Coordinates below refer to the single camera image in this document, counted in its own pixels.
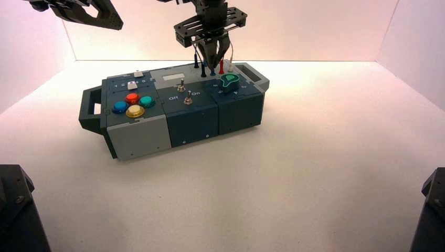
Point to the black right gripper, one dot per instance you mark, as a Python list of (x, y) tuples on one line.
[(212, 17)]

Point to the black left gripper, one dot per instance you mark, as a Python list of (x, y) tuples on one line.
[(59, 2)]

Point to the green rotary knob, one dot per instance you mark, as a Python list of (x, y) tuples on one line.
[(227, 83)]

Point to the white slider knob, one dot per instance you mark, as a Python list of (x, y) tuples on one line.
[(131, 85), (138, 73)]

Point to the blue grey control box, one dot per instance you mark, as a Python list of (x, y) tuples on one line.
[(191, 118)]

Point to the green push button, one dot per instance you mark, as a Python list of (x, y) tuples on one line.
[(147, 101)]

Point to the red push button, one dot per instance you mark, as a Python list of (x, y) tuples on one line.
[(132, 98)]

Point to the blue push button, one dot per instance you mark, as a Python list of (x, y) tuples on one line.
[(120, 107)]

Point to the yellow push button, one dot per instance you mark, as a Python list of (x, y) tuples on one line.
[(135, 111)]

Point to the metal toggle switch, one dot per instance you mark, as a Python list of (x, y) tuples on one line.
[(187, 100), (180, 87)]

